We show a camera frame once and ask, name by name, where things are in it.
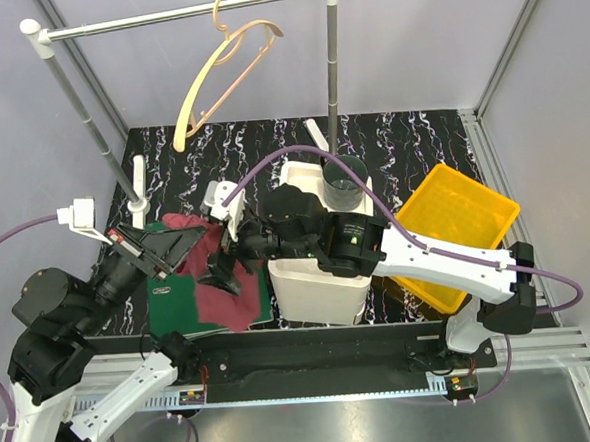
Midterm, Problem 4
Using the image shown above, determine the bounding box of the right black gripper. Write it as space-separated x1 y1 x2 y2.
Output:
191 201 320 300

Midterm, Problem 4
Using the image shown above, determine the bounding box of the green binder folder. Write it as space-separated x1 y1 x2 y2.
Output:
147 220 273 336

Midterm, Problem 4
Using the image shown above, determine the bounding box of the purple cable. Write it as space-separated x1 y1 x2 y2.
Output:
217 127 585 334
0 213 63 265

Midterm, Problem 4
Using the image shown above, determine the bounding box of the dark green mug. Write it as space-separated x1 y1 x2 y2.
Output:
320 155 368 212

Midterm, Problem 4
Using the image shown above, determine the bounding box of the aluminium frame post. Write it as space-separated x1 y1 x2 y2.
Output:
474 0 542 119

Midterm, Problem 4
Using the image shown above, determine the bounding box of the yellow plastic bin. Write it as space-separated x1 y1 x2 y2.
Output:
376 158 528 317

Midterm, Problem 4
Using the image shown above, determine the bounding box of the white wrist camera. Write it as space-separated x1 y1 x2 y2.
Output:
197 178 250 243
56 196 110 243

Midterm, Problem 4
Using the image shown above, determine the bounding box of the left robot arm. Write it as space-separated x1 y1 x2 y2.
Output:
1 224 206 442

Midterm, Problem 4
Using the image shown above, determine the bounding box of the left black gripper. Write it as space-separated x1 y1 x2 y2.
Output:
72 212 215 333

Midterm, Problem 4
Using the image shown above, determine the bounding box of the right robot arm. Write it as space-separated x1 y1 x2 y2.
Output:
199 183 537 368

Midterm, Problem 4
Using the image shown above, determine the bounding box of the beige wooden clothes hanger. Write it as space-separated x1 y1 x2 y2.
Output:
172 0 284 154

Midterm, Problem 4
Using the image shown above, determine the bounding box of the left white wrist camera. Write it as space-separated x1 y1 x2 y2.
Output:
56 196 110 243

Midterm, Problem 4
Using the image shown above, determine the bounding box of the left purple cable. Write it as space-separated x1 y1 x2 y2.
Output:
0 213 63 265

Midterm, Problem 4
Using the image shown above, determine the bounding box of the white styrofoam box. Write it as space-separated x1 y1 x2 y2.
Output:
268 161 374 326

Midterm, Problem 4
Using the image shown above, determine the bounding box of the silver white clothes rack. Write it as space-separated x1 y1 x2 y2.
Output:
19 0 339 228

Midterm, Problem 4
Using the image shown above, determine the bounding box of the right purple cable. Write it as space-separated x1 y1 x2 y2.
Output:
217 127 585 334

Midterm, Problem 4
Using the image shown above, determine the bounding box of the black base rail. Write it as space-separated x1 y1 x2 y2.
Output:
106 313 502 414

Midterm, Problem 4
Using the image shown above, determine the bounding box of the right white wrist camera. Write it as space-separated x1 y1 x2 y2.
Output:
197 178 250 243

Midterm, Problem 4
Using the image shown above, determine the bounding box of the maroon tank top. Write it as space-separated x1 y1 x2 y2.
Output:
162 213 261 332

